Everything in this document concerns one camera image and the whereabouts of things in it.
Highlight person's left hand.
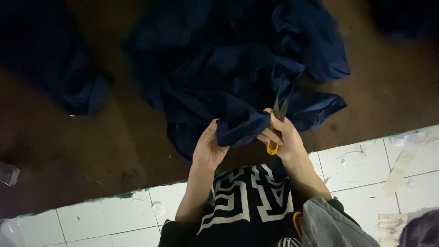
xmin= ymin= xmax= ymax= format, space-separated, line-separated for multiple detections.
xmin=192 ymin=118 xmax=230 ymax=172

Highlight person's right hand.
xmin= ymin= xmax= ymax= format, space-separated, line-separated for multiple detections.
xmin=255 ymin=107 xmax=308 ymax=162

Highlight yellow-handled thread snips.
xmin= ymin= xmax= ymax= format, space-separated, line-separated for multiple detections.
xmin=266 ymin=97 xmax=288 ymax=156

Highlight large navy blue garment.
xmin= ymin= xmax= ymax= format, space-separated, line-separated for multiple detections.
xmin=124 ymin=0 xmax=351 ymax=162

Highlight black shirt with white print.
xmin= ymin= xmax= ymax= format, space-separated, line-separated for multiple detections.
xmin=158 ymin=163 xmax=361 ymax=247

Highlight grey cloth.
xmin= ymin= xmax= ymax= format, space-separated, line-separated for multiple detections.
xmin=300 ymin=196 xmax=380 ymax=247

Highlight black and white striped cloth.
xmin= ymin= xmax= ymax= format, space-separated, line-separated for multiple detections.
xmin=276 ymin=237 xmax=303 ymax=247

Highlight long cream paper scrap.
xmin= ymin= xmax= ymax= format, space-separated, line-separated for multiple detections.
xmin=383 ymin=150 xmax=416 ymax=197

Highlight white torn paper scrap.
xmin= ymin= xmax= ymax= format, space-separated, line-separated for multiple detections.
xmin=390 ymin=131 xmax=427 ymax=147

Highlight crumpled printed paper scrap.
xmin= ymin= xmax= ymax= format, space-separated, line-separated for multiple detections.
xmin=375 ymin=213 xmax=410 ymax=245

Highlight purple cloth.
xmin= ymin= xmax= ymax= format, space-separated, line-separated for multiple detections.
xmin=397 ymin=209 xmax=439 ymax=247

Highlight dark navy cloth heap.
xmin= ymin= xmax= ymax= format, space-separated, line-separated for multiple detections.
xmin=369 ymin=0 xmax=439 ymax=43

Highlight crumpled navy blue cloth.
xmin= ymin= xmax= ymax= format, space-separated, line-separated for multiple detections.
xmin=0 ymin=0 xmax=111 ymax=117

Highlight clear plastic piece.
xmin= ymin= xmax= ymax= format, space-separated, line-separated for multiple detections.
xmin=0 ymin=161 xmax=21 ymax=187

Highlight clear plastic bag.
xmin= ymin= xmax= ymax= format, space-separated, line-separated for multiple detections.
xmin=0 ymin=218 xmax=25 ymax=247

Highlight yellow ring handle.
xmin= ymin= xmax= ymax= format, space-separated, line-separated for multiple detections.
xmin=292 ymin=211 xmax=304 ymax=238

